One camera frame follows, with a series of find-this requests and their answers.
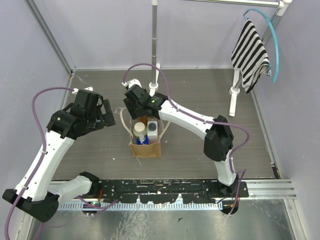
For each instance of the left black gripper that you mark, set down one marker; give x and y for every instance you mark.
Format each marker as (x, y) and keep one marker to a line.
(100, 114)

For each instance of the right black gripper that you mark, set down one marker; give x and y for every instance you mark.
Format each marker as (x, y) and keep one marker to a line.
(134, 112)

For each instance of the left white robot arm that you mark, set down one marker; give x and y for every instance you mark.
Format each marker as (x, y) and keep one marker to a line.
(33, 195)

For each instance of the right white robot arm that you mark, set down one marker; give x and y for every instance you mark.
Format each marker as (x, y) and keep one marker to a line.
(215, 132)

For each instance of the brown canvas bag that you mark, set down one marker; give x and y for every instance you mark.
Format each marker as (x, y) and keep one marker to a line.
(144, 151)

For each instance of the metal clothes rack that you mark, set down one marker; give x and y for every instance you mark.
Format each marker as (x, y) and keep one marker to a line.
(281, 7)

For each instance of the cream cap green bottle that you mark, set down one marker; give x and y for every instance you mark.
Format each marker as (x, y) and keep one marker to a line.
(139, 129)

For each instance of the white bottle grey cap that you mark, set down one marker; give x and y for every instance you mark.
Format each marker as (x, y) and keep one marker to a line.
(152, 131)

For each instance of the blue spray bottle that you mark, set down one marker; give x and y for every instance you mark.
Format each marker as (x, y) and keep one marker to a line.
(142, 140)

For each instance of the striped black white cloth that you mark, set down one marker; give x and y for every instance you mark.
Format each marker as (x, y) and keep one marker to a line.
(250, 57)

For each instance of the blue cable duct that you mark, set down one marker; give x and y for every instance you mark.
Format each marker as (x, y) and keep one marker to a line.
(176, 206)

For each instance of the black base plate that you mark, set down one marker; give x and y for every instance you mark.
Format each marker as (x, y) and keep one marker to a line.
(160, 191)

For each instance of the aluminium frame post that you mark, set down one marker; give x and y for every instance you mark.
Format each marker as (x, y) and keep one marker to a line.
(50, 36)

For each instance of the aluminium front rail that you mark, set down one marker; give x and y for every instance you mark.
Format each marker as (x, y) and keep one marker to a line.
(271, 189)

